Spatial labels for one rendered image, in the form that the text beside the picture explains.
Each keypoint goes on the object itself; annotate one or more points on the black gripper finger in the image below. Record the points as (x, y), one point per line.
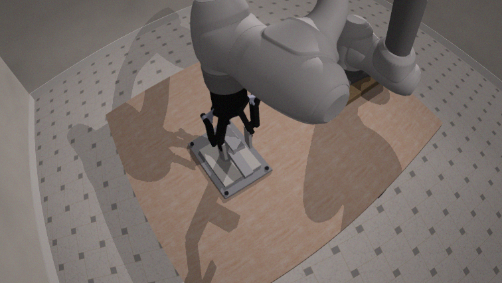
(220, 130)
(254, 117)

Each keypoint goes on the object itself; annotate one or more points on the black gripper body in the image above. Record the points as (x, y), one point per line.
(223, 103)

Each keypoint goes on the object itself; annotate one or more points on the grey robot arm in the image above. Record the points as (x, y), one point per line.
(303, 67)

